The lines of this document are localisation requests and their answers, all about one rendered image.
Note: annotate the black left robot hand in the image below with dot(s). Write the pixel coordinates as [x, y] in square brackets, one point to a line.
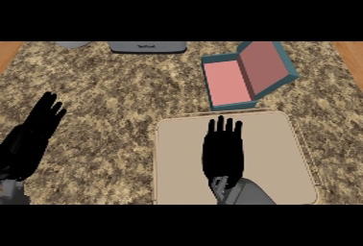
[32, 134]

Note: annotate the teal box with pink inside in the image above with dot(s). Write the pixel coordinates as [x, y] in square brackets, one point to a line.
[236, 80]

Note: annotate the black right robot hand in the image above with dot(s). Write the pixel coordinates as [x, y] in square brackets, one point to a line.
[223, 150]

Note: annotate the dark grey flat appliance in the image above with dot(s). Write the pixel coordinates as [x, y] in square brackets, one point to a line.
[147, 47]

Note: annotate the grey round object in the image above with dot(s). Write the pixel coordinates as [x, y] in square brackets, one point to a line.
[72, 44]

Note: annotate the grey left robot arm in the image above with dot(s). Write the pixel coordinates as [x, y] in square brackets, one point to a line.
[13, 191]

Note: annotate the beige tray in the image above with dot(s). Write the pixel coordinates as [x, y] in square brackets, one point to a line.
[264, 160]

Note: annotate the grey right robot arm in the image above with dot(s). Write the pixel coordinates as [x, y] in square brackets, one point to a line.
[240, 191]

